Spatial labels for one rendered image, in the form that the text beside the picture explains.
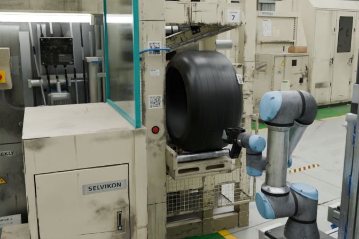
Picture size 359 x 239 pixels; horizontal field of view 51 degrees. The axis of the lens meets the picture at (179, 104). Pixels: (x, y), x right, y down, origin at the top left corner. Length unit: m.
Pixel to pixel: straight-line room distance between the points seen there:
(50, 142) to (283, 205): 0.94
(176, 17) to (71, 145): 1.31
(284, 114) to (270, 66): 5.13
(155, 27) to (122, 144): 0.90
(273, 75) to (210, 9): 4.28
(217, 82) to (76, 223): 1.04
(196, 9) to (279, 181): 1.25
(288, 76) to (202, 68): 4.93
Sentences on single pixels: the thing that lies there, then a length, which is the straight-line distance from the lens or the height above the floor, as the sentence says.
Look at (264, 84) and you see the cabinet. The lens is 6.74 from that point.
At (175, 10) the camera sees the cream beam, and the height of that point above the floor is 1.73.
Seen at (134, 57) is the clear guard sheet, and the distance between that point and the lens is 1.26.
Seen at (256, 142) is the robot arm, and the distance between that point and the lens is 1.76.
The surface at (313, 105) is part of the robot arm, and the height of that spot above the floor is 1.31.
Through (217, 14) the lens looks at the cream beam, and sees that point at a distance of 2.47.
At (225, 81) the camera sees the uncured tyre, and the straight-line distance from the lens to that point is 2.02.
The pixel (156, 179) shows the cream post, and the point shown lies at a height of 0.77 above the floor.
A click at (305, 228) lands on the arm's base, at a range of 1.74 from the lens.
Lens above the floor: 1.59
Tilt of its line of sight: 11 degrees down
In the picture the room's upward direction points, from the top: straight up
